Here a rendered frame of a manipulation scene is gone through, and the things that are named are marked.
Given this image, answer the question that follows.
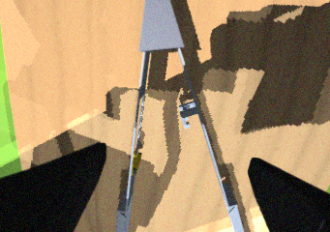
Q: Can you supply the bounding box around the light wooden board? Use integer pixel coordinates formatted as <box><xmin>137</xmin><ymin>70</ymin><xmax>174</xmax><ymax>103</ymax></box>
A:
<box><xmin>0</xmin><ymin>0</ymin><xmax>330</xmax><ymax>232</ymax></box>

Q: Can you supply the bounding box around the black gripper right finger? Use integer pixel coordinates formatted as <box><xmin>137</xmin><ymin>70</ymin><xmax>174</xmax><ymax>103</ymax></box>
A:
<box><xmin>248</xmin><ymin>158</ymin><xmax>330</xmax><ymax>232</ymax></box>

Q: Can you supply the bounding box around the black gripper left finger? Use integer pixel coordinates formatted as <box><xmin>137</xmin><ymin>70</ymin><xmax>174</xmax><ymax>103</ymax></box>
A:
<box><xmin>0</xmin><ymin>143</ymin><xmax>106</xmax><ymax>232</ymax></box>

